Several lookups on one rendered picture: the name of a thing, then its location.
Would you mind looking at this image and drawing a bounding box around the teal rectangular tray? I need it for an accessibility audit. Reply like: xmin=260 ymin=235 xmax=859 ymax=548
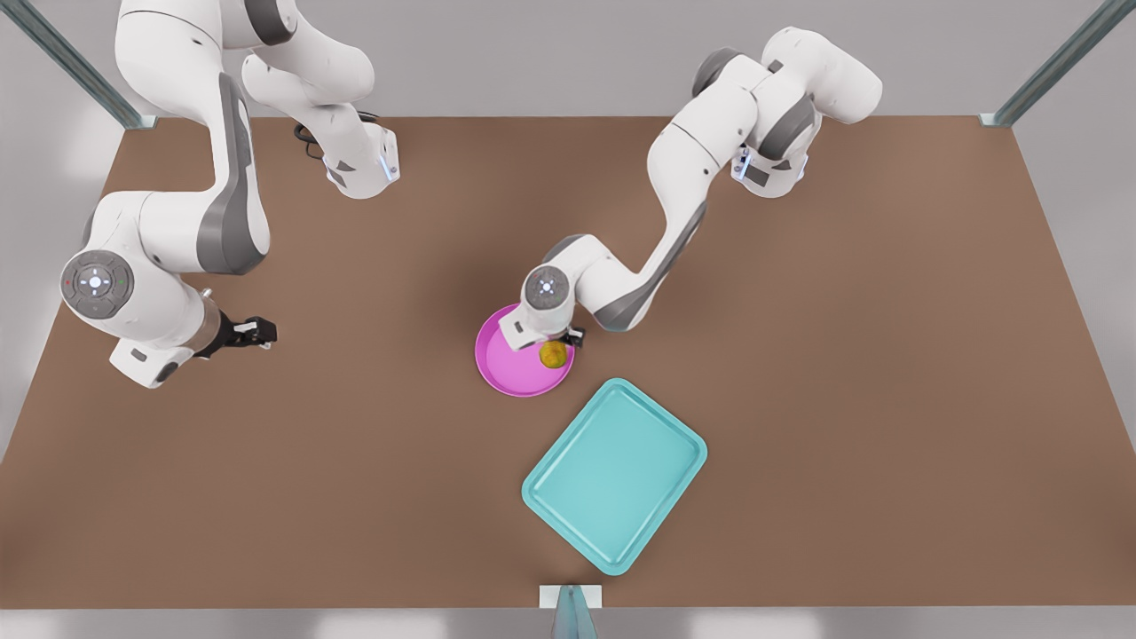
xmin=521 ymin=378 xmax=709 ymax=577

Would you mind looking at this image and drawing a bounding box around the pink round plate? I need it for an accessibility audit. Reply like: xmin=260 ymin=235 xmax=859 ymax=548
xmin=475 ymin=304 xmax=576 ymax=398

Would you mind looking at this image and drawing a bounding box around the black cable loop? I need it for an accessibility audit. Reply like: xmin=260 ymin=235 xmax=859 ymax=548
xmin=294 ymin=110 xmax=381 ymax=162

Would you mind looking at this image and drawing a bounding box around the silver frame post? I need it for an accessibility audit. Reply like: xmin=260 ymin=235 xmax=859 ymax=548
xmin=978 ymin=0 xmax=1136 ymax=128
xmin=539 ymin=585 xmax=604 ymax=639
xmin=0 ymin=0 xmax=159 ymax=131

